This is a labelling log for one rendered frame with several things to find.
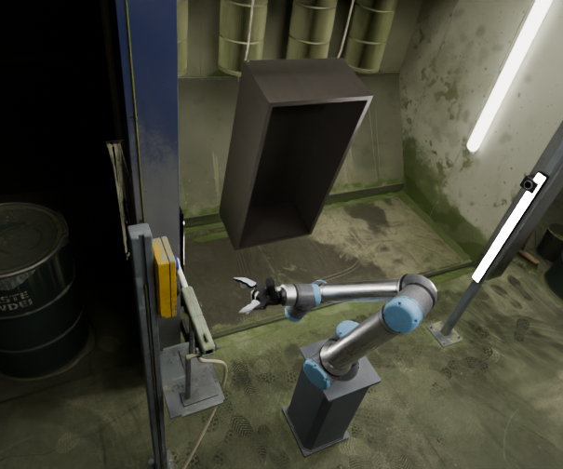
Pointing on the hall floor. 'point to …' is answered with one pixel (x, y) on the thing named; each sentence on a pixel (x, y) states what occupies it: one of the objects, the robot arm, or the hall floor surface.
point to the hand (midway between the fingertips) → (235, 293)
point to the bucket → (551, 245)
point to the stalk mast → (149, 333)
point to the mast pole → (513, 233)
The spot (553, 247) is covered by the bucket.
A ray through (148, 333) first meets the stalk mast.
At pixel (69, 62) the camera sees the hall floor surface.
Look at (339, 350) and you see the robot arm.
